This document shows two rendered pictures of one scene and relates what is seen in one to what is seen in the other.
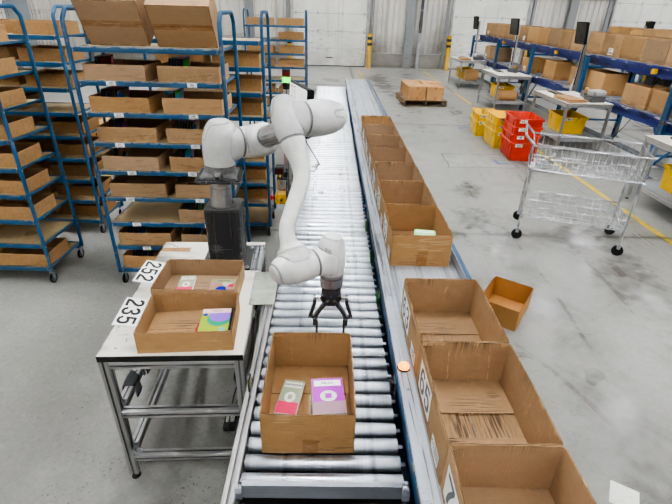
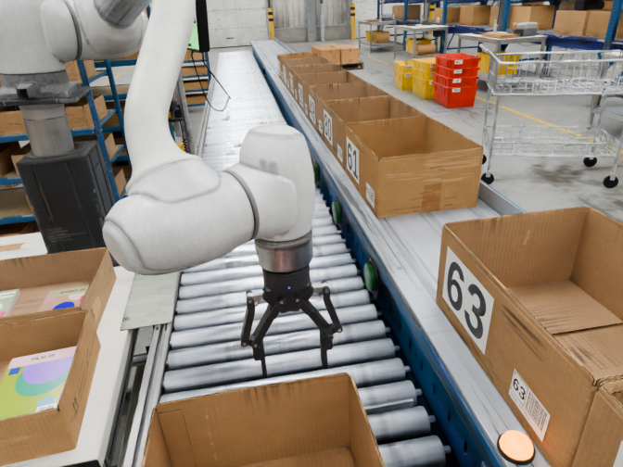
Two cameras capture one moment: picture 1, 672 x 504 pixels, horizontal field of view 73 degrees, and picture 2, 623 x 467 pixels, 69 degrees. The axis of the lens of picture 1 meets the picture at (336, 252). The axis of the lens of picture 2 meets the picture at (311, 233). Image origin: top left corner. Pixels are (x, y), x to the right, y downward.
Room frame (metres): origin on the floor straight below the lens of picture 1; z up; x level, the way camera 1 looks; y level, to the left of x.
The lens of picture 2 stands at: (0.85, 0.04, 1.42)
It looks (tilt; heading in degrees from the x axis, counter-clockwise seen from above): 27 degrees down; 353
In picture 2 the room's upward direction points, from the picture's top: 3 degrees counter-clockwise
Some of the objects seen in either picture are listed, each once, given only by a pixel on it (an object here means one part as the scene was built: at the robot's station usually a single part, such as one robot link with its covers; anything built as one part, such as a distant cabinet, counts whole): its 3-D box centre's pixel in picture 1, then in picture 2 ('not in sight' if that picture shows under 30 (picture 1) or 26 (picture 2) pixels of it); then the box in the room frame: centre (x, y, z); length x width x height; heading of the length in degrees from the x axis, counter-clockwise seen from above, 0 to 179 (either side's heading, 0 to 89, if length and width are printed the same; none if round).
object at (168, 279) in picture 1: (200, 282); (19, 301); (1.86, 0.65, 0.80); 0.38 x 0.28 x 0.10; 92
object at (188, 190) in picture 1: (207, 184); (67, 152); (3.26, 0.99, 0.79); 0.40 x 0.30 x 0.10; 92
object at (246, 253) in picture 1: (226, 231); (75, 203); (2.19, 0.59, 0.91); 0.26 x 0.26 x 0.33; 4
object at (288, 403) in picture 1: (290, 397); not in sight; (1.17, 0.15, 0.76); 0.16 x 0.07 x 0.02; 172
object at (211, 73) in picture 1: (194, 71); not in sight; (3.25, 0.99, 1.59); 0.40 x 0.30 x 0.10; 91
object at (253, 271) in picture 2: (326, 285); (268, 271); (1.98, 0.04, 0.72); 0.52 x 0.05 x 0.05; 91
